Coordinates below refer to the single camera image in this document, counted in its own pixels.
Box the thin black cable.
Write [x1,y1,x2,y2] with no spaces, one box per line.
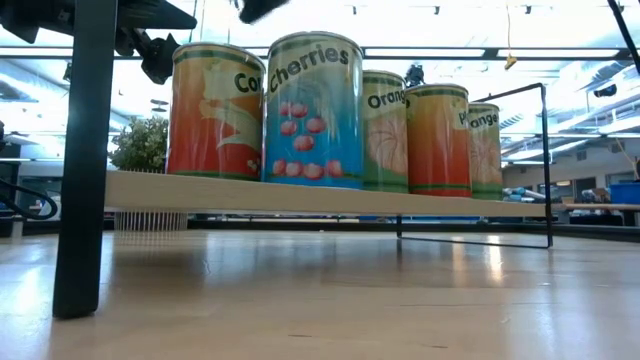
[606,0,640,76]

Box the wooden shelf with black frame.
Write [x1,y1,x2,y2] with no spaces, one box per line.
[52,0,554,320]

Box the pineapple label can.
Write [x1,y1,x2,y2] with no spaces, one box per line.
[404,83,473,199]

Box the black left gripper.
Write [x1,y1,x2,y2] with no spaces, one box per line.
[0,0,198,85]

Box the orange label can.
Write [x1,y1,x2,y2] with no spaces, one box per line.
[467,102,505,201]
[360,69,410,194]

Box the blue storage bin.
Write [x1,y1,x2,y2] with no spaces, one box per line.
[608,182,640,205]

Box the black overhead light bar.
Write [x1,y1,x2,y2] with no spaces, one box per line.
[0,46,634,62]

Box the green plant in slatted pot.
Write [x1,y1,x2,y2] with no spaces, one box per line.
[107,115,190,233]

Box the light blue rolled bundle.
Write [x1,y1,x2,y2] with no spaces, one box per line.
[502,187,546,202]

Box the corn label can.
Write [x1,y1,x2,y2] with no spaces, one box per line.
[165,42,267,181]

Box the cherries label can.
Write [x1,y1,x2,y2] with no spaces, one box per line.
[263,30,365,190]

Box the wooden background table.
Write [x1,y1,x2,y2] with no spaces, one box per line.
[549,202,640,213]

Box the black overhead camera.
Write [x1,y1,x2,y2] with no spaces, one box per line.
[403,63,426,89]

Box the black cable loop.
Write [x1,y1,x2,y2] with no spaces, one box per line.
[0,177,60,221]

